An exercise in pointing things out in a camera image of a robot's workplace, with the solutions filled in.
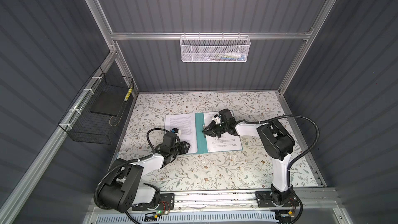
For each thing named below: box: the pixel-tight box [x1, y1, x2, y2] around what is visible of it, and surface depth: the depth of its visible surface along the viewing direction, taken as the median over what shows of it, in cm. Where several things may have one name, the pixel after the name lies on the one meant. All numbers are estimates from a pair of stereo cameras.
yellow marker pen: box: [123, 86, 133, 102], surface depth 82 cm
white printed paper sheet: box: [164, 112, 198, 154], surface depth 104 cm
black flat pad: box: [90, 88, 127, 117], surface depth 77 cm
